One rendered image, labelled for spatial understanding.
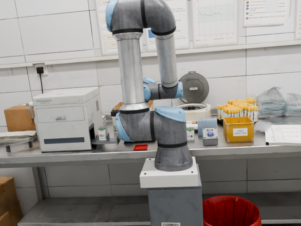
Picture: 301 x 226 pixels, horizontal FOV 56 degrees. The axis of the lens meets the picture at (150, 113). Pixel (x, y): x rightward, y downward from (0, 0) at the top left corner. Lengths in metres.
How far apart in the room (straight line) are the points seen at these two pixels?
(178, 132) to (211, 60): 1.04
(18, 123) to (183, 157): 1.28
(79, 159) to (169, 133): 0.62
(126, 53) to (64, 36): 1.15
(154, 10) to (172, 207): 0.71
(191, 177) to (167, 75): 0.44
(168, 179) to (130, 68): 0.42
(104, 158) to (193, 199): 0.57
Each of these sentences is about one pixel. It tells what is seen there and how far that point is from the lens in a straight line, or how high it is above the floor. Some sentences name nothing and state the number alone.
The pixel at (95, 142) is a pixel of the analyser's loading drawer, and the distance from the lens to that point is 1.51.
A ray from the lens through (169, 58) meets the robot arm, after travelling 1.16.
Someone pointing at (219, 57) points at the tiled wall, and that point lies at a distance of 2.02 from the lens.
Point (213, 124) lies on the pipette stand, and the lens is 1.54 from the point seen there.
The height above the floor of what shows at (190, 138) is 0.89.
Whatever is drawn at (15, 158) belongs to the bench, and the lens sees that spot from 1.66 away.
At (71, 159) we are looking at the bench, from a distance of 1.53.
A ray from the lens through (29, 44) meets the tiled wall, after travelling 2.26.
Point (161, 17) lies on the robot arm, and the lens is 1.05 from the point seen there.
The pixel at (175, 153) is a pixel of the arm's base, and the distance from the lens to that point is 1.06.
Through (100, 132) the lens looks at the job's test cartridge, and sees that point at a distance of 1.50.
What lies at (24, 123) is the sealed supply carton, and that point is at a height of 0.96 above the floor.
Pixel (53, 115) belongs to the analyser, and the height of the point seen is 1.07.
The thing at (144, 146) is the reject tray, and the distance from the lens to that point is 1.48.
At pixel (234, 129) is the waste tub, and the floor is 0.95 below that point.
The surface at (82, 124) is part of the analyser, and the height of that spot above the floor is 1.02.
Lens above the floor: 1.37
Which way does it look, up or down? 13 degrees down
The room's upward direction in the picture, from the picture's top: 5 degrees counter-clockwise
